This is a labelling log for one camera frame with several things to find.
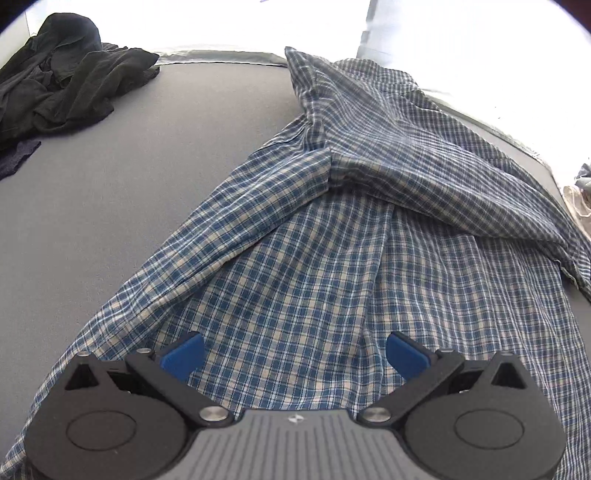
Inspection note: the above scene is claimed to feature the blue plaid shirt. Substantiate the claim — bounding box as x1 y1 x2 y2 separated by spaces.
0 46 591 480

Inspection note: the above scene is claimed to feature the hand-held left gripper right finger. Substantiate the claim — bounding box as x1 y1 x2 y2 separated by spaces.
358 330 530 425

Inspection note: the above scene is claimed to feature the white printed curtain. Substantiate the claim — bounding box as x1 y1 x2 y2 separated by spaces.
92 0 591 195

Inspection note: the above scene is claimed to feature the black garment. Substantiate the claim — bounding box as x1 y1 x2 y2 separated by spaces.
0 13 161 153

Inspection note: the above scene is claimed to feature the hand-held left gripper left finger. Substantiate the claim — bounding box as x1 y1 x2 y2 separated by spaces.
63 331 234 425

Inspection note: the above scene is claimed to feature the dark navy knit garment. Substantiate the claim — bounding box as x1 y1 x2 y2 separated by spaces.
0 138 42 182

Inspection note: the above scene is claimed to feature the white folded garment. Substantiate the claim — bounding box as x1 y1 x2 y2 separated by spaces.
564 185 591 219

